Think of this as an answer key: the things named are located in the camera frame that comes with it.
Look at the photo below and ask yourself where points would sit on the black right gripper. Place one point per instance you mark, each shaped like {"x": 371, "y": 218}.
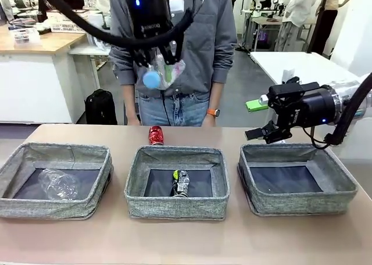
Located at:
{"x": 311, "y": 105}

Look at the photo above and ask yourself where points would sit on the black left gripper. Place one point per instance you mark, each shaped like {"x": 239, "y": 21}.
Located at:
{"x": 145, "y": 12}

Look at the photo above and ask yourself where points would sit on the small bottle with blue cap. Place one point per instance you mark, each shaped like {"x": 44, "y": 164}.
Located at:
{"x": 151, "y": 80}

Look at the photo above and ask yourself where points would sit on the black silver can green top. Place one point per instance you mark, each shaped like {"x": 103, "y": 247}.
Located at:
{"x": 180, "y": 183}

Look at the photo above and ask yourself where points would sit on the large clear plastic bottle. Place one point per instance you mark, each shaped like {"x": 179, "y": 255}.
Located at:
{"x": 58, "y": 185}

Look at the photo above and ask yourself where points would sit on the person's right forearm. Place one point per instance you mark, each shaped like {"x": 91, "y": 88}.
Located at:
{"x": 129, "y": 99}

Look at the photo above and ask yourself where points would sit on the person's left forearm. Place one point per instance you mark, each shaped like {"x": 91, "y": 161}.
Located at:
{"x": 218, "y": 95}

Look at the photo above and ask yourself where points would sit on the person's left hand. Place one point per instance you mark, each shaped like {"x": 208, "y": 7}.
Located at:
{"x": 209, "y": 121}

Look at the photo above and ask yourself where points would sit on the person's right hand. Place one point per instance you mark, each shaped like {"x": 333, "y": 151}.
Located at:
{"x": 133, "y": 121}

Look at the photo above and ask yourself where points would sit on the person in grey shirt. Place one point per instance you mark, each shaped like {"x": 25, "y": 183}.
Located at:
{"x": 203, "y": 44}

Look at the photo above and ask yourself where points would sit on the orange wrist band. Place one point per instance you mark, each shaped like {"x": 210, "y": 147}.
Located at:
{"x": 213, "y": 112}

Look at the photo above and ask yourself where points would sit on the clear storage box with print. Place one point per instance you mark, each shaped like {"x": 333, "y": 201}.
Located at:
{"x": 98, "y": 44}

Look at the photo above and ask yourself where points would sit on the large white table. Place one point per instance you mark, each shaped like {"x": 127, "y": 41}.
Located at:
{"x": 305, "y": 64}

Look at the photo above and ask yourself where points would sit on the white cylindrical tub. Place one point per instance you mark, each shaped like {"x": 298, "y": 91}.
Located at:
{"x": 97, "y": 19}

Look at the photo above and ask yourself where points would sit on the small white desk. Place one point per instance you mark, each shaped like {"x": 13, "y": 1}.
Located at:
{"x": 87, "y": 51}

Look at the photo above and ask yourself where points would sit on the black backpack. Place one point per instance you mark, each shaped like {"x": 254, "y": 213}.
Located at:
{"x": 100, "y": 108}

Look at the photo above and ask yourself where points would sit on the crushed red drink can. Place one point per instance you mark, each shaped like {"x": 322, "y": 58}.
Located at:
{"x": 156, "y": 135}

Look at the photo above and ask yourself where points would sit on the grey fabric basket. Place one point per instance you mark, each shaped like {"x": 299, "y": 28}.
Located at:
{"x": 290, "y": 204}
{"x": 43, "y": 208}
{"x": 174, "y": 208}

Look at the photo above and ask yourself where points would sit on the white background workbench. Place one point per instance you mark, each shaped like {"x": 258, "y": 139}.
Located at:
{"x": 261, "y": 24}

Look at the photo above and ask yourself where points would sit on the white slatted crate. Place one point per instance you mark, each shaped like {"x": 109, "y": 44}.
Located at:
{"x": 64, "y": 25}

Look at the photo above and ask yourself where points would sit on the mannequin in black trousers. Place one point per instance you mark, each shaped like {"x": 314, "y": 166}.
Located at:
{"x": 325, "y": 24}

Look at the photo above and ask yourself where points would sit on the clear organiser box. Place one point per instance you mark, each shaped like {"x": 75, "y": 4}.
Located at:
{"x": 23, "y": 35}

